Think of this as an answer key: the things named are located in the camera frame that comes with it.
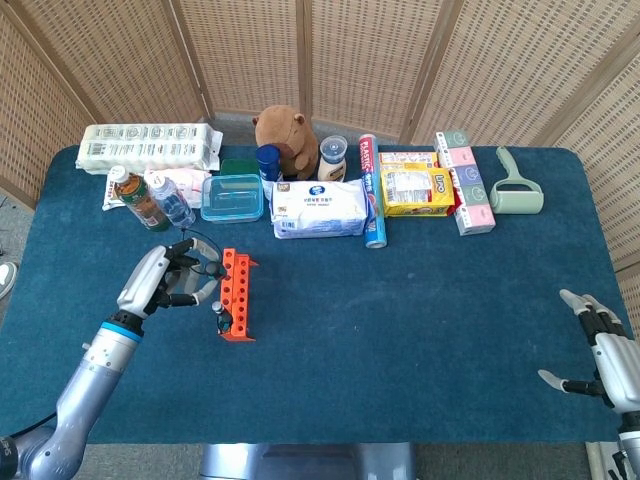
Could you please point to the blue carpet table cover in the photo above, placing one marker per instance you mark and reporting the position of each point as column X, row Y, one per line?
column 375, row 325

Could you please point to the pale green lint roller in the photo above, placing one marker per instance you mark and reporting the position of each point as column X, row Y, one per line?
column 517, row 197

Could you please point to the orange tool rack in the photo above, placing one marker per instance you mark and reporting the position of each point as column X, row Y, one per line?
column 235, row 295

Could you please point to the white grey shoe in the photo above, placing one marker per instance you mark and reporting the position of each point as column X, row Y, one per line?
column 7, row 277

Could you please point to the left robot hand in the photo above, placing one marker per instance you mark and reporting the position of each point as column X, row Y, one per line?
column 145, row 280

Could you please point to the yellow Lipo biscuit bag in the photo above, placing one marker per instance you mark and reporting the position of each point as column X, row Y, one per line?
column 417, row 192

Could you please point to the blue plastic wrap roll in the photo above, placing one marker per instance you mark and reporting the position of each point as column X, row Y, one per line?
column 374, row 220

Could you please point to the pink white snack bag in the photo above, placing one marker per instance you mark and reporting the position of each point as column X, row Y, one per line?
column 192, row 182

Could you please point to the pastel tissue box pack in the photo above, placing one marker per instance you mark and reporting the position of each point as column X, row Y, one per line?
column 470, row 200

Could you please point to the clear water bottle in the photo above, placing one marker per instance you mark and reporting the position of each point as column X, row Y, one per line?
column 175, row 205

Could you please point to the white blue wet wipes pack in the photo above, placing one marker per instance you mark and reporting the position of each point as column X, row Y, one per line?
column 320, row 210

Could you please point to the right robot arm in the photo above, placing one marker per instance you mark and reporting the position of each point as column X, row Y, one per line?
column 631, row 435

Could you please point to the silver black precision screwdriver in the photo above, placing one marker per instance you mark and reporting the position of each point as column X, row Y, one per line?
column 217, row 307

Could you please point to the dark green box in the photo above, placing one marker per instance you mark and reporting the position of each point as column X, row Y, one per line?
column 240, row 166

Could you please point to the short thick green-black screwdriver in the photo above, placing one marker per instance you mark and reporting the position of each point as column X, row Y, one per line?
column 224, row 324

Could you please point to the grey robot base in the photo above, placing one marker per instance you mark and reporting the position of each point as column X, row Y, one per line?
column 310, row 462

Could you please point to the green tea bottle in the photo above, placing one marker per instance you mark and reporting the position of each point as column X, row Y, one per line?
column 145, row 202

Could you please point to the white tissue roll pack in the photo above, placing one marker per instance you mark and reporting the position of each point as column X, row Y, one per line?
column 145, row 147

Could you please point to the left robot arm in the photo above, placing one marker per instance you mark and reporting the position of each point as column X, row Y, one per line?
column 95, row 380

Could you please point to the wicker folding screen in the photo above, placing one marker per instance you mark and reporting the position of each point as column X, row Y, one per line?
column 350, row 60

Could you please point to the brown capybara plush toy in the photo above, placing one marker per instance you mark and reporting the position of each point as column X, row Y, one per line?
column 287, row 140

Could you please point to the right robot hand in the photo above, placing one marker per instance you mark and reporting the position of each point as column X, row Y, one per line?
column 620, row 360

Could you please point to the cream bottle with clear cap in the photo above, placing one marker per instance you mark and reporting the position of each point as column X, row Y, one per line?
column 332, row 162

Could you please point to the blue white spray can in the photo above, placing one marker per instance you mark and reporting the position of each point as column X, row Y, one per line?
column 269, row 160

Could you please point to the clear blue-rimmed food container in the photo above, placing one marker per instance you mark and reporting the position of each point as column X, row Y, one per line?
column 232, row 200

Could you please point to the red yellow flat box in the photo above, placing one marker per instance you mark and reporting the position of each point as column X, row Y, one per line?
column 407, row 159

